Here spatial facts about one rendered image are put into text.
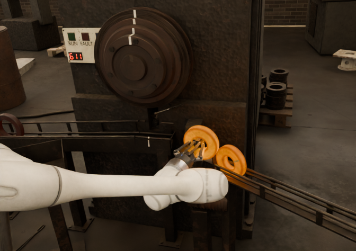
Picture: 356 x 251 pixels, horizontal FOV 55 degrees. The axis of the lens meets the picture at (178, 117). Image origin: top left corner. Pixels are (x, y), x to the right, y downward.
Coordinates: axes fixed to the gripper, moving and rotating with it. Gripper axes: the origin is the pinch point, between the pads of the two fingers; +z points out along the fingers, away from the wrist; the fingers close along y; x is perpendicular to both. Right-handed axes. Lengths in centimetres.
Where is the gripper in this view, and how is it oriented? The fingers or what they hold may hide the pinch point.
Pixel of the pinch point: (201, 139)
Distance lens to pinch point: 146.5
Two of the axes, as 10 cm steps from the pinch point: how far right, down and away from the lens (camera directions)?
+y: 8.9, 1.5, -4.3
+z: 4.5, -4.6, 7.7
